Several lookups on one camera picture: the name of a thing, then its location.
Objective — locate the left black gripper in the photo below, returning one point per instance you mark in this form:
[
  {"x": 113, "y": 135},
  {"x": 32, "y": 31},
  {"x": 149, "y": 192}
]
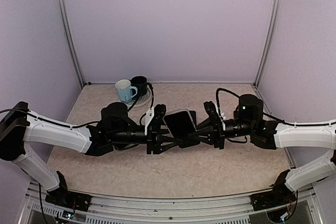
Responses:
[{"x": 154, "y": 129}]

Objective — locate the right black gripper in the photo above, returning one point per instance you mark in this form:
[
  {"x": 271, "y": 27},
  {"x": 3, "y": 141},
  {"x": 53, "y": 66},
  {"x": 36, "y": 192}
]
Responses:
[{"x": 218, "y": 136}]

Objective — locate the clear phone case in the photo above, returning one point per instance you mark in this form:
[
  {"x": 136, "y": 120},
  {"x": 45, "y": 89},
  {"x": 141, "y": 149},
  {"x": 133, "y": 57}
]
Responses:
[{"x": 191, "y": 119}]

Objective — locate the black phone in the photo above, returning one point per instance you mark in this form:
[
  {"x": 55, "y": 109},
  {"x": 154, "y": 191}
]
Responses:
[{"x": 193, "y": 116}]

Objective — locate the black phone case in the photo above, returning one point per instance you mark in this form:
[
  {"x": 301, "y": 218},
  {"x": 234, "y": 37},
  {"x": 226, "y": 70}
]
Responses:
[{"x": 185, "y": 143}]

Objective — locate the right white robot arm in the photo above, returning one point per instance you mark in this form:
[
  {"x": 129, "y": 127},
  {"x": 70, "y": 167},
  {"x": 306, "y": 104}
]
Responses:
[{"x": 270, "y": 135}]

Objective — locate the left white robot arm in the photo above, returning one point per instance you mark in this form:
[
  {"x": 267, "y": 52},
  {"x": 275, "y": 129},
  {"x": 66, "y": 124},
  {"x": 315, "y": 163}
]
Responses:
[{"x": 21, "y": 126}]

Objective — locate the grey patterned saucer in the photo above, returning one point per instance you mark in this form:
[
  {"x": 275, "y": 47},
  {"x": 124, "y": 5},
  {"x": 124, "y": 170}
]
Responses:
[{"x": 142, "y": 101}]

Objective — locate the black mug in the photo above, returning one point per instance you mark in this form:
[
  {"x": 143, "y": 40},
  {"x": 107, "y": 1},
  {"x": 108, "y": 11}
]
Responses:
[{"x": 140, "y": 83}]

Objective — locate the light blue mug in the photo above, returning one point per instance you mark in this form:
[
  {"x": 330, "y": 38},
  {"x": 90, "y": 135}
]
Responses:
[{"x": 126, "y": 92}]

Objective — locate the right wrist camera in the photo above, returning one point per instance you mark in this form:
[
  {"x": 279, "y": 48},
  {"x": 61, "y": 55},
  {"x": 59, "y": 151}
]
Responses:
[{"x": 221, "y": 115}]

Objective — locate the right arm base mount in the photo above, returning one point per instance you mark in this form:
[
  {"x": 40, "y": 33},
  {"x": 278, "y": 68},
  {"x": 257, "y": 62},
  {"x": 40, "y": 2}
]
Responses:
[{"x": 279, "y": 195}]

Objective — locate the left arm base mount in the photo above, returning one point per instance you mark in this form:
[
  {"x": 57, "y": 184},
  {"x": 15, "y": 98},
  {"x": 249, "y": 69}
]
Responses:
[{"x": 63, "y": 197}]

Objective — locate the front aluminium rail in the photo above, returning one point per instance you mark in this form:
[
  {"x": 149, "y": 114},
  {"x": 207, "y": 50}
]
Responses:
[{"x": 237, "y": 208}]

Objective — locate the right aluminium frame post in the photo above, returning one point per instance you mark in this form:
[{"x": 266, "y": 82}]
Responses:
[{"x": 267, "y": 45}]

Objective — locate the aluminium frame post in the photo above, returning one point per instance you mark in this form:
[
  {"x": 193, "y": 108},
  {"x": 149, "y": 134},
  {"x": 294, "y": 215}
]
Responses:
[
  {"x": 267, "y": 45},
  {"x": 70, "y": 42}
]

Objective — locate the left aluminium frame post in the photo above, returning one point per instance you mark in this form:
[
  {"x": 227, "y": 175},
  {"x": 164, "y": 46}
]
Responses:
[{"x": 70, "y": 42}]

